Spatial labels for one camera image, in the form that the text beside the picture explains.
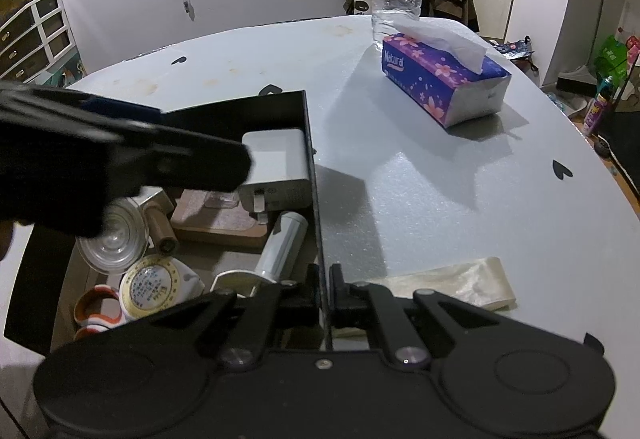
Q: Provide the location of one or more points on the white drawer cabinet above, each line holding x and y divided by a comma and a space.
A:
30, 39

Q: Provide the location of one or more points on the beige plastic bag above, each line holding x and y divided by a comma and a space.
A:
450, 281

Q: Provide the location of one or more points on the purple floral tissue pack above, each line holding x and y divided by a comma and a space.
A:
440, 84

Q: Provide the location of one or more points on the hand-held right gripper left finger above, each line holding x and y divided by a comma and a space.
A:
300, 304

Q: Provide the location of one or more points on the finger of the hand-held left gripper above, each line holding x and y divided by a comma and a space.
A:
120, 111
200, 159

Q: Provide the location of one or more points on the green plastic bag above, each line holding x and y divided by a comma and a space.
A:
611, 55

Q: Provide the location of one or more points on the brown wooden block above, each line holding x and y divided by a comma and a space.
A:
220, 224

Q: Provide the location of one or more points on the white plastic tube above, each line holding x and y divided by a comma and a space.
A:
282, 241

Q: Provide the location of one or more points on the round yellow tape measure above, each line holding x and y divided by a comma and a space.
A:
147, 289

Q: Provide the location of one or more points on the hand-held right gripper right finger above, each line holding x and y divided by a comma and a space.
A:
350, 304

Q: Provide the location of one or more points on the black storage box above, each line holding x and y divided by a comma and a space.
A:
235, 111

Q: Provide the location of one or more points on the white power adapter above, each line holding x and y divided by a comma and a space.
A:
280, 164

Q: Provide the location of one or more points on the white suction cup hook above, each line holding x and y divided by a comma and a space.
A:
112, 244

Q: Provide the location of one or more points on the oval wooden box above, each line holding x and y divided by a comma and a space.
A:
161, 231

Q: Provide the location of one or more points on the blue snack packet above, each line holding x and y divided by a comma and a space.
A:
515, 50

